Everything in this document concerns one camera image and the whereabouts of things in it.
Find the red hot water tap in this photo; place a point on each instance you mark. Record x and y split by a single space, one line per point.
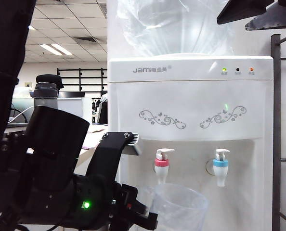
161 166

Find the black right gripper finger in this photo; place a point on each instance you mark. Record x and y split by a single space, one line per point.
244 10
275 19

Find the long ceiling light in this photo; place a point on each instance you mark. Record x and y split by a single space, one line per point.
31 27

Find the clear plastic mug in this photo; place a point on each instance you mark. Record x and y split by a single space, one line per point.
181 207

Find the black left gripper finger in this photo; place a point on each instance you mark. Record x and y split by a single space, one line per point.
153 221

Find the plastic-wrapped water jug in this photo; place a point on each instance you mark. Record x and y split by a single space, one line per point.
172 29

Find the black metal rack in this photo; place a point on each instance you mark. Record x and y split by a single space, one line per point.
275 120

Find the white water dispenser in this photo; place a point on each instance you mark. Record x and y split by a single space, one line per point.
200 96

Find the double tube ceiling light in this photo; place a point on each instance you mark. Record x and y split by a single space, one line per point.
49 49

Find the pink paper sheet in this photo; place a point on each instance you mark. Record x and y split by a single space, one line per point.
88 147

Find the ceiling air vent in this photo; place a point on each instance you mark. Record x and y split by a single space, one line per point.
86 40

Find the grey laptop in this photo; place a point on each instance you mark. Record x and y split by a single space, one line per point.
17 124

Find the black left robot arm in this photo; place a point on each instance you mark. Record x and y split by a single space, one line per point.
8 72

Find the blue cold water tap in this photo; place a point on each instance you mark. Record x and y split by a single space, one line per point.
221 166

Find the black chair headrest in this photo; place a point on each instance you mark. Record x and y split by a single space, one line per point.
49 79

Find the office chair with jacket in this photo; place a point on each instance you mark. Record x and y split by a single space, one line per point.
103 110

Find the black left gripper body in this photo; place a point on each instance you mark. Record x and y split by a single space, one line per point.
126 209

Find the wall socket plate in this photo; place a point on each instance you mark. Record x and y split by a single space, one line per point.
28 84

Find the black flat screen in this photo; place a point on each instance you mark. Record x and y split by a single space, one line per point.
70 94

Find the dark grey sports bottle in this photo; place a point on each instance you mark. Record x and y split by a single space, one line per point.
45 96

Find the white tissue box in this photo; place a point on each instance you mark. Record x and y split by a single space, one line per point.
22 92

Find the black wall shelving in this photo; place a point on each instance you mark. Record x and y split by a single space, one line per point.
80 77

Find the white desk partition box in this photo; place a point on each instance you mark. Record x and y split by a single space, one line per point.
70 108

